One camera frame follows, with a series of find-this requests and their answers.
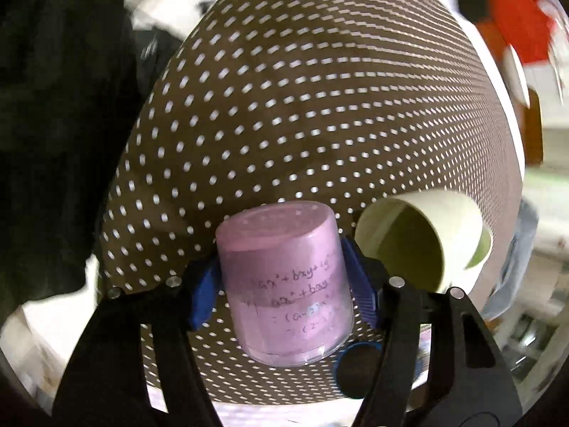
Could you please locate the pink printed cup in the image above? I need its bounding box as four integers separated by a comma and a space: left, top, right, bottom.
215, 201, 355, 366

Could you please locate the red and white cloth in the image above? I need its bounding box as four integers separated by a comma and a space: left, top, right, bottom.
478, 0, 569, 103

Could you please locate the blue round cap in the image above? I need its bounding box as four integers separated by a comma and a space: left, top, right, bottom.
334, 343, 384, 398

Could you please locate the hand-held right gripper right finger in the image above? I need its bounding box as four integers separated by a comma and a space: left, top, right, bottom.
341, 236, 524, 427

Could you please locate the brown dotted round table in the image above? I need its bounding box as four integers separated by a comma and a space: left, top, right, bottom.
99, 0, 525, 403

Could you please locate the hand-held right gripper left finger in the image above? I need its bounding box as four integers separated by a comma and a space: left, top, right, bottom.
52, 259, 223, 427

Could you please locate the light blue cloth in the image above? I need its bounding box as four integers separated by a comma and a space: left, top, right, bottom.
482, 198, 541, 321

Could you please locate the dark cloth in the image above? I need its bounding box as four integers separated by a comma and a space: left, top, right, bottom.
0, 0, 183, 321

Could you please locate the pale green cup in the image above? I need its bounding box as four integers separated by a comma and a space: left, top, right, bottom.
355, 190, 493, 293

